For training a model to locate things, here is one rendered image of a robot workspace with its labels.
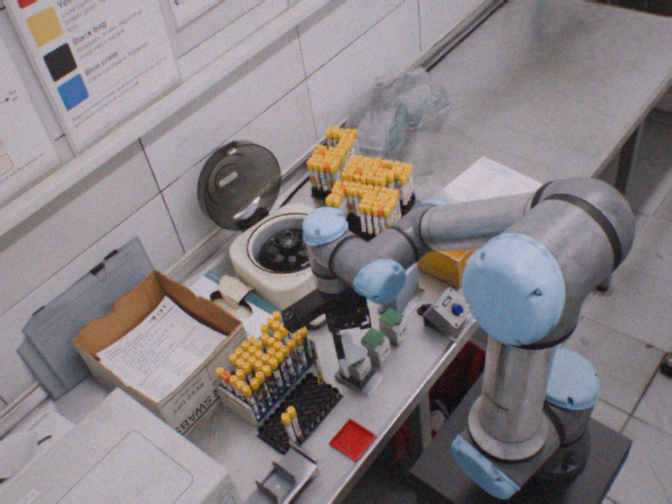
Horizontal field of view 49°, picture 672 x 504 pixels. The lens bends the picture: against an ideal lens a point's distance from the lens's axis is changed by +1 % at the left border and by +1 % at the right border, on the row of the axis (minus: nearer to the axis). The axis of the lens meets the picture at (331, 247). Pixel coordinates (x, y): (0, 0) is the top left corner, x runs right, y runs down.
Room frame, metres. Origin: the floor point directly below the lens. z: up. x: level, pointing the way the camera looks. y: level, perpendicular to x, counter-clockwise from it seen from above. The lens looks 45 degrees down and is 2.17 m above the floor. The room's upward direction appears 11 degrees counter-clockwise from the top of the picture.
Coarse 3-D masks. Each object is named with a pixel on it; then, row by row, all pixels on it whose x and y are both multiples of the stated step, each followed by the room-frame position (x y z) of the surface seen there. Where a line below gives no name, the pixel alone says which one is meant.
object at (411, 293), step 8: (416, 264) 1.10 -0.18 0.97; (408, 272) 1.08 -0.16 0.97; (416, 272) 1.10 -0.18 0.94; (408, 280) 1.07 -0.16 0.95; (416, 280) 1.10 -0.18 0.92; (408, 288) 1.07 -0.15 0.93; (416, 288) 1.10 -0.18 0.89; (400, 296) 1.04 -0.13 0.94; (408, 296) 1.07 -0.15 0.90; (416, 296) 1.08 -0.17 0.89; (392, 304) 1.04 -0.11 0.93; (400, 304) 1.04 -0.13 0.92; (408, 304) 1.06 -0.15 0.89; (416, 304) 1.06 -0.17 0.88; (384, 312) 1.05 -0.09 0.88; (400, 312) 1.04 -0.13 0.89; (408, 312) 1.04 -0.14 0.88
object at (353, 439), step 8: (344, 424) 0.79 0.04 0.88; (352, 424) 0.79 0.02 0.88; (344, 432) 0.77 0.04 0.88; (352, 432) 0.77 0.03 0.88; (360, 432) 0.77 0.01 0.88; (368, 432) 0.76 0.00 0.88; (336, 440) 0.76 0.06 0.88; (344, 440) 0.76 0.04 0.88; (352, 440) 0.75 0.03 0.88; (360, 440) 0.75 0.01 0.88; (368, 440) 0.75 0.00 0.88; (336, 448) 0.74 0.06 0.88; (344, 448) 0.74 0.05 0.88; (352, 448) 0.74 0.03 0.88; (360, 448) 0.73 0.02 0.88; (352, 456) 0.72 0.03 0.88; (360, 456) 0.71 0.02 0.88
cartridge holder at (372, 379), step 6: (372, 366) 0.89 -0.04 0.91; (372, 372) 0.89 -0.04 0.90; (336, 378) 0.90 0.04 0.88; (342, 378) 0.89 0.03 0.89; (348, 378) 0.88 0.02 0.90; (354, 378) 0.87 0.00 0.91; (366, 378) 0.87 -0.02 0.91; (372, 378) 0.88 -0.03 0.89; (378, 378) 0.88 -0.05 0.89; (348, 384) 0.88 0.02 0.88; (354, 384) 0.87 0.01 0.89; (360, 384) 0.86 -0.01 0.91; (366, 384) 0.87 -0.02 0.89; (372, 384) 0.87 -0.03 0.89; (360, 390) 0.86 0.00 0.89; (366, 390) 0.85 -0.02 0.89; (372, 390) 0.85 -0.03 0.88
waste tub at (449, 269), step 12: (432, 252) 1.14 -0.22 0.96; (456, 252) 1.20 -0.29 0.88; (468, 252) 1.11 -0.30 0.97; (420, 264) 1.17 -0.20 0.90; (432, 264) 1.14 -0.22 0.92; (444, 264) 1.11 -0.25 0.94; (456, 264) 1.09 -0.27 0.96; (432, 276) 1.14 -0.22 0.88; (444, 276) 1.11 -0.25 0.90; (456, 276) 1.09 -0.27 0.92; (456, 288) 1.09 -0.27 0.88
